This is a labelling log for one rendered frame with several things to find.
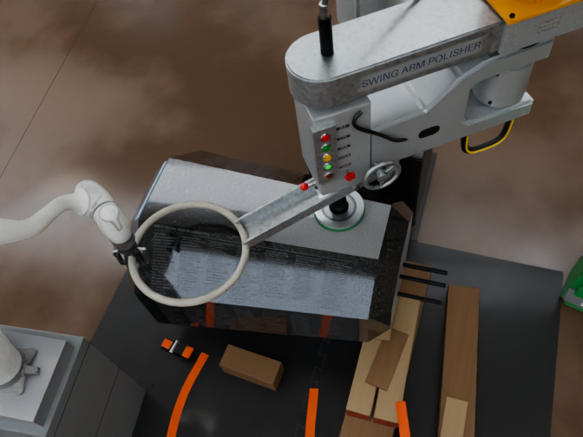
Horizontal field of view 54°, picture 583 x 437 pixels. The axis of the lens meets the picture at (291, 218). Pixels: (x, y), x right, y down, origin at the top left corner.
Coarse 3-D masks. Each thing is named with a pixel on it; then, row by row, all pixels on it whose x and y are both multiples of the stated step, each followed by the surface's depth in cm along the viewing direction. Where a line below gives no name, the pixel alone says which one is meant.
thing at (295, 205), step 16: (288, 192) 232; (304, 192) 235; (336, 192) 224; (256, 208) 235; (272, 208) 237; (288, 208) 234; (304, 208) 226; (320, 208) 228; (256, 224) 237; (272, 224) 234; (288, 224) 230; (256, 240) 231
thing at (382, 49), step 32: (416, 0) 181; (448, 0) 179; (480, 0) 178; (352, 32) 176; (384, 32) 175; (416, 32) 173; (448, 32) 172; (480, 32) 172; (512, 32) 174; (544, 32) 179; (288, 64) 172; (320, 64) 170; (352, 64) 169; (384, 64) 169; (416, 64) 173; (448, 64) 178; (320, 96) 172; (352, 96) 175
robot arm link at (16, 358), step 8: (0, 336) 206; (0, 344) 204; (8, 344) 209; (0, 352) 203; (8, 352) 207; (16, 352) 214; (0, 360) 203; (8, 360) 207; (16, 360) 213; (0, 368) 204; (8, 368) 208; (16, 368) 213; (0, 376) 207; (8, 376) 210; (0, 384) 212
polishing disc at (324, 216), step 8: (352, 192) 246; (352, 200) 244; (360, 200) 244; (328, 208) 243; (352, 208) 242; (360, 208) 242; (320, 216) 242; (328, 216) 241; (336, 216) 241; (344, 216) 240; (352, 216) 240; (360, 216) 240; (328, 224) 239; (336, 224) 239; (344, 224) 238; (352, 224) 238
